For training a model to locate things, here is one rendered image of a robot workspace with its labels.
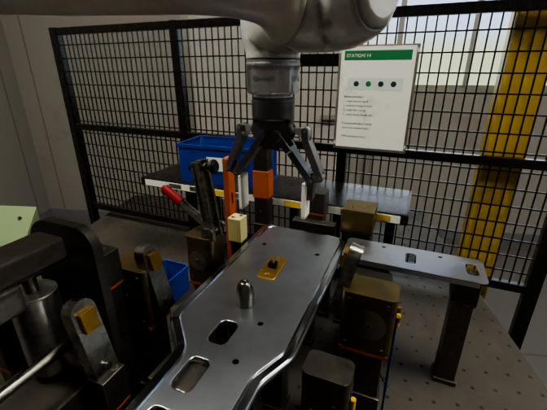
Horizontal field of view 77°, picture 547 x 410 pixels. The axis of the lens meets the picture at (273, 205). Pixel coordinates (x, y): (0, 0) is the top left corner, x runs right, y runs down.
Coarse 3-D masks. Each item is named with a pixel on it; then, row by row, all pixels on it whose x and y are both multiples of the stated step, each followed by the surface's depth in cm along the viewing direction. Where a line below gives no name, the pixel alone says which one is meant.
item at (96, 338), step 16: (64, 304) 45; (80, 304) 45; (64, 320) 44; (80, 320) 44; (96, 320) 46; (80, 336) 45; (96, 336) 47; (80, 352) 46; (96, 352) 47; (112, 352) 49; (96, 368) 46
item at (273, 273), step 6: (270, 258) 75; (276, 258) 75; (282, 258) 75; (270, 264) 71; (276, 264) 71; (282, 264) 72; (264, 270) 70; (270, 270) 70; (276, 270) 70; (258, 276) 68; (264, 276) 68; (270, 276) 68; (276, 276) 69
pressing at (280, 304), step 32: (256, 256) 76; (288, 256) 76; (320, 256) 76; (224, 288) 65; (256, 288) 65; (288, 288) 65; (320, 288) 65; (192, 320) 57; (224, 320) 57; (256, 320) 57; (288, 320) 57; (192, 352) 50; (224, 352) 50; (256, 352) 50; (288, 352) 51; (160, 384) 45; (224, 384) 45; (256, 384) 45
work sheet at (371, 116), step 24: (360, 48) 100; (384, 48) 97; (408, 48) 95; (360, 72) 102; (384, 72) 100; (408, 72) 97; (336, 96) 107; (360, 96) 104; (384, 96) 102; (408, 96) 99; (336, 120) 110; (360, 120) 107; (384, 120) 104; (408, 120) 102; (336, 144) 112; (360, 144) 109; (384, 144) 106
